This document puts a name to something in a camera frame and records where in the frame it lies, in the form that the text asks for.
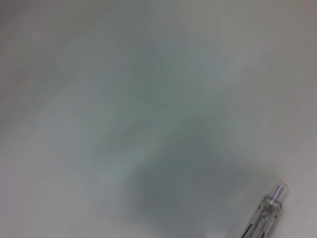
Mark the silver pen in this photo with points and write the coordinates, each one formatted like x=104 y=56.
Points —
x=267 y=208

